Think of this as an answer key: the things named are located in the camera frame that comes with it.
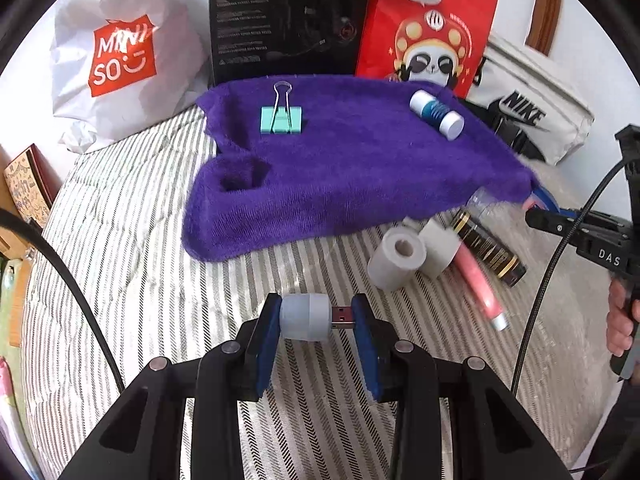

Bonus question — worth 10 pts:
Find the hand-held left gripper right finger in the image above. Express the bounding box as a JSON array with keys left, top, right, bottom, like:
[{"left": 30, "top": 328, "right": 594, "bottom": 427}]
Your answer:
[{"left": 350, "top": 293, "right": 576, "bottom": 480}]

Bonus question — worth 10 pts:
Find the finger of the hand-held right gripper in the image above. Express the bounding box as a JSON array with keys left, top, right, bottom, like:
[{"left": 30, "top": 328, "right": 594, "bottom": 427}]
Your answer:
[{"left": 525, "top": 206, "right": 583, "bottom": 242}]

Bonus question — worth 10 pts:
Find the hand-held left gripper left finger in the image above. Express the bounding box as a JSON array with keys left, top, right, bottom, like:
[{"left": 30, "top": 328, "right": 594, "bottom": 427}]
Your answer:
[{"left": 60, "top": 292, "right": 284, "bottom": 480}]

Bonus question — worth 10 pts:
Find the blue tape roll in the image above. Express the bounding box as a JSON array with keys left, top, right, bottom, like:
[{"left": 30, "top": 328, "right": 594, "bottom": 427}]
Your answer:
[{"left": 465, "top": 184, "right": 564, "bottom": 221}]

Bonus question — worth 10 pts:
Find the grey USB plug adapter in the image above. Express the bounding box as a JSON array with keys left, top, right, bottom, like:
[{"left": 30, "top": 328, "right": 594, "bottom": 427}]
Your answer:
[{"left": 280, "top": 293, "right": 357, "bottom": 344}]

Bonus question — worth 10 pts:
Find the black and gold tube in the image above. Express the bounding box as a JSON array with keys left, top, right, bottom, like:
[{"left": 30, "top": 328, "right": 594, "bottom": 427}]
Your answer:
[{"left": 450, "top": 210, "right": 528, "bottom": 288}]

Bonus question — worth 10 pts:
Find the grey tape roll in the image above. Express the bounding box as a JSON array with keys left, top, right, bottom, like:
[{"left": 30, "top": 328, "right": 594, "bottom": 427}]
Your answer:
[{"left": 367, "top": 226, "right": 429, "bottom": 291}]

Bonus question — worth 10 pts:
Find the pink flashlight earpick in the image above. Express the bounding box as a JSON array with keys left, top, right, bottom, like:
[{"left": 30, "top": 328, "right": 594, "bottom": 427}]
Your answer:
[{"left": 452, "top": 245, "right": 509, "bottom": 332}]

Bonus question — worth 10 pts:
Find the white cube charger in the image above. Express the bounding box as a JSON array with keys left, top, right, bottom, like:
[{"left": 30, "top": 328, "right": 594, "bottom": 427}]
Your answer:
[{"left": 417, "top": 217, "right": 464, "bottom": 280}]

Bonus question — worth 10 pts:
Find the person's right forearm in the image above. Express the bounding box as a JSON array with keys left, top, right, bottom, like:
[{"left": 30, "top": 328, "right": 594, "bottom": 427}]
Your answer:
[{"left": 590, "top": 375, "right": 640, "bottom": 480}]

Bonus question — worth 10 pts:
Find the person's right hand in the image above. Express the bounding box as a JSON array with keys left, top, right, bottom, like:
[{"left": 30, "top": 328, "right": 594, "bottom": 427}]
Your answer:
[{"left": 606, "top": 279, "right": 637, "bottom": 359}]

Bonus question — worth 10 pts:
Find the striped bed sheet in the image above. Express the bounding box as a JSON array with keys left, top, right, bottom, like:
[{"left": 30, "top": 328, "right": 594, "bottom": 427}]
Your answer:
[{"left": 22, "top": 105, "right": 617, "bottom": 480}]

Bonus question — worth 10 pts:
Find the white tote bag black logo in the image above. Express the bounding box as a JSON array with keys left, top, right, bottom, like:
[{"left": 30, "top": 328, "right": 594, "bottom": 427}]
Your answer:
[{"left": 465, "top": 35, "right": 596, "bottom": 167}]

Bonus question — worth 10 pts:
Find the blue and white bottle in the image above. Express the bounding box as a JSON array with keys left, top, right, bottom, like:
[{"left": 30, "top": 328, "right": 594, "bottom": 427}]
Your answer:
[{"left": 409, "top": 89, "right": 465, "bottom": 141}]

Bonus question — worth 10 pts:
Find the purple towel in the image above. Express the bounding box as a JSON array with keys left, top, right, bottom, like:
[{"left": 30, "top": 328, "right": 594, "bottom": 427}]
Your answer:
[{"left": 182, "top": 75, "right": 539, "bottom": 263}]

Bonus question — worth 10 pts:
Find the teal binder clip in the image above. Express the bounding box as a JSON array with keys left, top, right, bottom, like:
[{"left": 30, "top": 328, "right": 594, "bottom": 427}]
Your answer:
[{"left": 260, "top": 81, "right": 305, "bottom": 136}]

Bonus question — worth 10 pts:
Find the red box with panda print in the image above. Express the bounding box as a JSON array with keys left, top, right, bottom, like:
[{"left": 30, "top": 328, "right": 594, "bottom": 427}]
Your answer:
[{"left": 355, "top": 0, "right": 500, "bottom": 100}]

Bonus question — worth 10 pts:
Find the brown patterned book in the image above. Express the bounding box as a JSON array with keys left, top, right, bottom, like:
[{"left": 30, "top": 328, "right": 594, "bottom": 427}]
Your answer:
[{"left": 2, "top": 143, "right": 59, "bottom": 231}]

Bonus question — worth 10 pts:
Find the white shopping bag red logo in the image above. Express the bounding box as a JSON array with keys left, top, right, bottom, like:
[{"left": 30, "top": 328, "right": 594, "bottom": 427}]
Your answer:
[{"left": 49, "top": 0, "right": 211, "bottom": 154}]

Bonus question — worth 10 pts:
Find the black cardboard box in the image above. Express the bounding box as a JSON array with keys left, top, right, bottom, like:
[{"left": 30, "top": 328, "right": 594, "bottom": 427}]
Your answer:
[{"left": 209, "top": 0, "right": 376, "bottom": 87}]

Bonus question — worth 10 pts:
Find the black cable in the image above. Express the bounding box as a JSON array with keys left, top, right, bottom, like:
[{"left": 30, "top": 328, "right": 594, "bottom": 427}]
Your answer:
[
  {"left": 0, "top": 208, "right": 126, "bottom": 394},
  {"left": 510, "top": 157, "right": 632, "bottom": 394}
]

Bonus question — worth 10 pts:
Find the wooden door frame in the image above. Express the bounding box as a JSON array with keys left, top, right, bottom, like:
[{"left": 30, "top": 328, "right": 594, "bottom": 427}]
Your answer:
[{"left": 525, "top": 0, "right": 564, "bottom": 56}]

